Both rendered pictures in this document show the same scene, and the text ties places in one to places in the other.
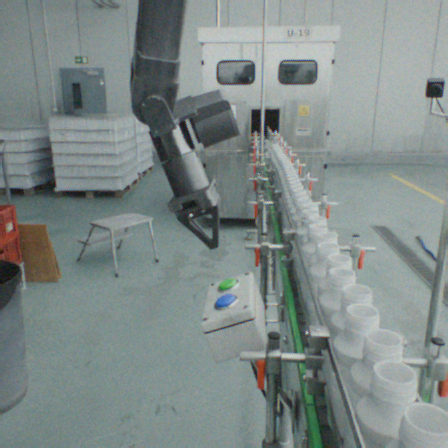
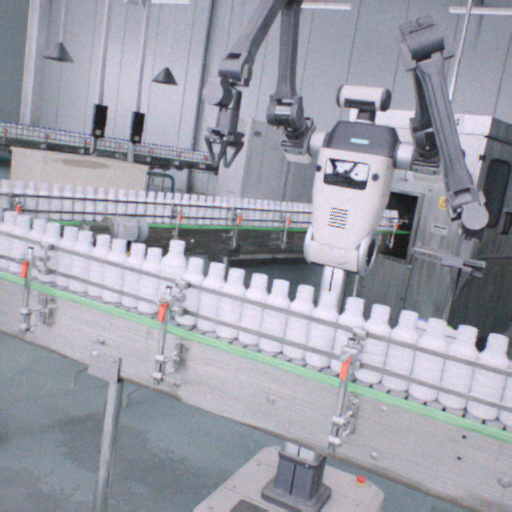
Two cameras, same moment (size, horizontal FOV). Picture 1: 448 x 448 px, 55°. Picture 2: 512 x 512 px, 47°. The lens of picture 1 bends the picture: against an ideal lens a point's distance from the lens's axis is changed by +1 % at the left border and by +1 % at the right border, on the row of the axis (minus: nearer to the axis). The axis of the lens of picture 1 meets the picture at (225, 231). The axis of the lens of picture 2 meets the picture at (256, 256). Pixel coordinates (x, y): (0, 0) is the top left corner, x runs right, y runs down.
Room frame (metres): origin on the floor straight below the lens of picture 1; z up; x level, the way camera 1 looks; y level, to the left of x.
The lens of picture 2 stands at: (0.71, -1.40, 1.44)
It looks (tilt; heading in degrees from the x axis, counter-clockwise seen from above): 10 degrees down; 112
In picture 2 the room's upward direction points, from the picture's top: 9 degrees clockwise
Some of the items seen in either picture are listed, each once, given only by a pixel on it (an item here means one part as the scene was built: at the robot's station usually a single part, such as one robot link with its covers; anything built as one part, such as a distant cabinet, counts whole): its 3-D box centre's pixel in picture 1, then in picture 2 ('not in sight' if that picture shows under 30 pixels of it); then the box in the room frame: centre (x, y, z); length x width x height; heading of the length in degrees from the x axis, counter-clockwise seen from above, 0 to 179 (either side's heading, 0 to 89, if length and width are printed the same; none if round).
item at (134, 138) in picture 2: not in sight; (135, 128); (-3.83, 5.09, 1.55); 0.17 x 0.15 x 0.42; 69
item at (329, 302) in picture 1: (338, 323); (402, 350); (0.58, -0.17, 1.08); 0.06 x 0.06 x 0.17
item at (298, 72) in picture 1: (263, 130); not in sight; (5.48, -0.47, 1.05); 1.60 x 1.40 x 2.10; 177
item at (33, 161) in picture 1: (16, 157); not in sight; (7.17, 3.43, 0.50); 1.23 x 1.05 x 1.00; 175
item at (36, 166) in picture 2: not in sight; (75, 218); (-3.00, 3.10, 0.59); 1.10 x 0.62 x 1.18; 69
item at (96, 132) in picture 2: not in sight; (97, 121); (-4.03, 4.58, 1.55); 0.17 x 0.15 x 0.42; 69
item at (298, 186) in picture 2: not in sight; (293, 196); (-2.05, 6.59, 0.96); 0.82 x 0.50 x 1.91; 69
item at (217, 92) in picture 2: not in sight; (226, 84); (0.00, -0.02, 1.61); 0.12 x 0.09 x 0.12; 88
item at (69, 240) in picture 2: not in sight; (68, 256); (-0.37, -0.11, 1.08); 0.06 x 0.06 x 0.17
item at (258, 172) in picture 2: not in sight; (249, 192); (-2.38, 5.75, 0.96); 0.82 x 0.50 x 1.91; 69
